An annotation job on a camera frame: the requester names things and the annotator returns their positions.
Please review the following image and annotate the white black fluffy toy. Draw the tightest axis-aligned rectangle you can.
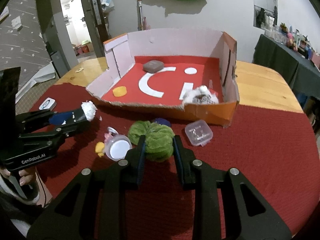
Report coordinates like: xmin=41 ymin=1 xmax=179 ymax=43
xmin=81 ymin=101 xmax=98 ymax=121

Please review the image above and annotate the yellow plastic cup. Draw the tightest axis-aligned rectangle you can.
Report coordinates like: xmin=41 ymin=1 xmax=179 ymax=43
xmin=112 ymin=86 xmax=127 ymax=97

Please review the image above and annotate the green fluffy ball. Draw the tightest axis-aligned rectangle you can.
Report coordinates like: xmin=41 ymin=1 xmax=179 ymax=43
xmin=127 ymin=121 xmax=151 ymax=145
xmin=145 ymin=122 xmax=175 ymax=162

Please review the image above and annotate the clear plastic small box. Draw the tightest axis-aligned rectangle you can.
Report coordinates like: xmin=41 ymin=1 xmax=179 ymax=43
xmin=184 ymin=120 xmax=213 ymax=146

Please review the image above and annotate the white fluffy plush toy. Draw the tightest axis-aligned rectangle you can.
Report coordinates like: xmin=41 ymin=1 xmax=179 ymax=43
xmin=182 ymin=86 xmax=219 ymax=105

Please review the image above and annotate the person left hand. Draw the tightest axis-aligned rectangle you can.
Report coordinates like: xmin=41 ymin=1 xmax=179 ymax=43
xmin=1 ymin=167 xmax=36 ymax=186

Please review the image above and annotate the white square smart device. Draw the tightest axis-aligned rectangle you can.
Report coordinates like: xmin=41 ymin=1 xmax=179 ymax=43
xmin=39 ymin=98 xmax=57 ymax=111

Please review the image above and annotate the red table cloth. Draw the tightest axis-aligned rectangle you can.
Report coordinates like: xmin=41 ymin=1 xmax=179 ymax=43
xmin=30 ymin=82 xmax=320 ymax=240

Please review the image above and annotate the grey rounded case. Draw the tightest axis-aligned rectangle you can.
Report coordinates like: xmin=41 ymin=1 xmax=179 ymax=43
xmin=143 ymin=60 xmax=164 ymax=74

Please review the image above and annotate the dark cloth covered table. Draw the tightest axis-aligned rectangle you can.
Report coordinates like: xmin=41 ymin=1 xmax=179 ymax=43
xmin=253 ymin=34 xmax=319 ymax=99

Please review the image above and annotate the orange cardboard box tray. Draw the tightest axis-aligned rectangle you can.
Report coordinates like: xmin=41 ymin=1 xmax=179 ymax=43
xmin=86 ymin=28 xmax=239 ymax=127

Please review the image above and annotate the wall mirror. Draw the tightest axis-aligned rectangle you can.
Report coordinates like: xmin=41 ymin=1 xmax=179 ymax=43
xmin=253 ymin=0 xmax=278 ymax=29

